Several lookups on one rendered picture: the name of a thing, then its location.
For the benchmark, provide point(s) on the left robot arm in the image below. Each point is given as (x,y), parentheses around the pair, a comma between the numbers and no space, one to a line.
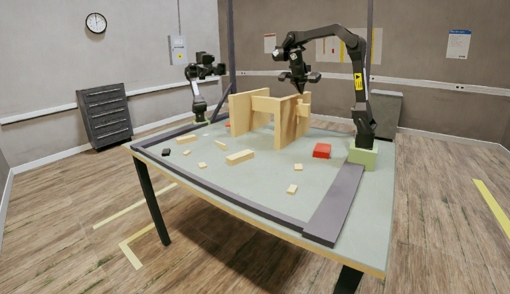
(356,47)

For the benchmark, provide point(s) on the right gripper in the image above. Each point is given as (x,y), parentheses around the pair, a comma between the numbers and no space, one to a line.
(200,70)

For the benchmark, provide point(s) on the red wedge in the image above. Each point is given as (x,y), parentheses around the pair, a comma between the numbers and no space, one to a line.
(322,150)

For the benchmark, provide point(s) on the tan wooden rail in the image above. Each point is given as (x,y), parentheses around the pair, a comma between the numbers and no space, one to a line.
(266,104)

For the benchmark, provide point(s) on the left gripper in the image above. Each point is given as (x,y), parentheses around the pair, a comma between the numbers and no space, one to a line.
(298,77)

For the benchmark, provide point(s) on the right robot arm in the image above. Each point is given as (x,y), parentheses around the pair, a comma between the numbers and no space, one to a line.
(199,102)

